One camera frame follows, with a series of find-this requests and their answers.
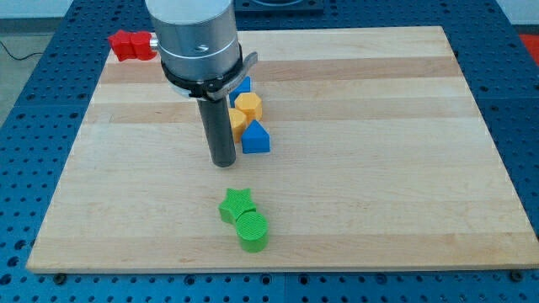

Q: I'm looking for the wooden board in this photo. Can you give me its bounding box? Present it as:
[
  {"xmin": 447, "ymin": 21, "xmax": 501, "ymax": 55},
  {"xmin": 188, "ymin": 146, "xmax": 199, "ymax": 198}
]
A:
[{"xmin": 27, "ymin": 26, "xmax": 538, "ymax": 274}]

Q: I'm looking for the green star block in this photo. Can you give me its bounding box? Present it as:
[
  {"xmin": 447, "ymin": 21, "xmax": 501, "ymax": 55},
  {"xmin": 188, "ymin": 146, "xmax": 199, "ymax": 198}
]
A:
[{"xmin": 218, "ymin": 189, "xmax": 257, "ymax": 225}]

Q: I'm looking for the blue cube block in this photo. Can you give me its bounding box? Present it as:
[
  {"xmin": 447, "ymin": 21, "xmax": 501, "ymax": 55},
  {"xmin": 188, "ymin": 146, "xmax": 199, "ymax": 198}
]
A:
[{"xmin": 229, "ymin": 76, "xmax": 252, "ymax": 108}]

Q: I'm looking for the blue triangle block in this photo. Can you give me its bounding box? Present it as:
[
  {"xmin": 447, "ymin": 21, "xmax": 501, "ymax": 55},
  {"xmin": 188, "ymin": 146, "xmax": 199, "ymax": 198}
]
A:
[{"xmin": 241, "ymin": 120, "xmax": 271, "ymax": 154}]

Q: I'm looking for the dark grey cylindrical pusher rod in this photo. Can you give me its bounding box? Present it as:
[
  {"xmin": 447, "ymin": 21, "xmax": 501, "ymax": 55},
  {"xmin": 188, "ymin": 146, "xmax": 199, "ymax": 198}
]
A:
[{"xmin": 197, "ymin": 98, "xmax": 236, "ymax": 167}]

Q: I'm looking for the black clamp ring with lever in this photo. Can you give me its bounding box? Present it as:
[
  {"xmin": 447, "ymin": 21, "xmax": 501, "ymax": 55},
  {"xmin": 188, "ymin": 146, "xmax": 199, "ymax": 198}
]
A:
[{"xmin": 161, "ymin": 44, "xmax": 259, "ymax": 103}]

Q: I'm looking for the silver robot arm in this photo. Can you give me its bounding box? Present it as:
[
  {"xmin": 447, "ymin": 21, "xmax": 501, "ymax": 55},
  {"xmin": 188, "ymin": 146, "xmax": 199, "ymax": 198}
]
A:
[{"xmin": 146, "ymin": 0, "xmax": 243, "ymax": 167}]

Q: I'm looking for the yellow hexagon block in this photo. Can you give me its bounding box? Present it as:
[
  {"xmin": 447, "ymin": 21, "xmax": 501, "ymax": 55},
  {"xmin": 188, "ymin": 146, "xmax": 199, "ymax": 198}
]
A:
[{"xmin": 234, "ymin": 93, "xmax": 263, "ymax": 122}]

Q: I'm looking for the yellow heart block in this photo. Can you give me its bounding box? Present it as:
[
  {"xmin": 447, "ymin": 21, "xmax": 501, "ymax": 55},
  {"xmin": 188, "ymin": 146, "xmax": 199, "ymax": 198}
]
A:
[{"xmin": 228, "ymin": 108, "xmax": 247, "ymax": 143}]

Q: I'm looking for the red star block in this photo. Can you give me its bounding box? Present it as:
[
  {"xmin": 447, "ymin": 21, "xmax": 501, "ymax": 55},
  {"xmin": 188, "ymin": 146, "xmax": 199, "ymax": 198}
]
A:
[{"xmin": 108, "ymin": 29, "xmax": 136, "ymax": 61}]

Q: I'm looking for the red moon block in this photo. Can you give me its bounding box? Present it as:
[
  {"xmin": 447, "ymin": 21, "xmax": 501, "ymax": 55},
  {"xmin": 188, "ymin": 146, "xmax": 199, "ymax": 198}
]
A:
[{"xmin": 130, "ymin": 31, "xmax": 157, "ymax": 61}]

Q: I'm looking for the green cylinder block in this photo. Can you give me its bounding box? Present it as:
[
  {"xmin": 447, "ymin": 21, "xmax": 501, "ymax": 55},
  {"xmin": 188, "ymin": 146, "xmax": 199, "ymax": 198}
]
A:
[{"xmin": 236, "ymin": 211, "xmax": 269, "ymax": 253}]

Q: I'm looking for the black cable on floor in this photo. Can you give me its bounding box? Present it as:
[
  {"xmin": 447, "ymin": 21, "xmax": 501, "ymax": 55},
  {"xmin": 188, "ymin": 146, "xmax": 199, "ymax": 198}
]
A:
[{"xmin": 0, "ymin": 40, "xmax": 45, "ymax": 61}]

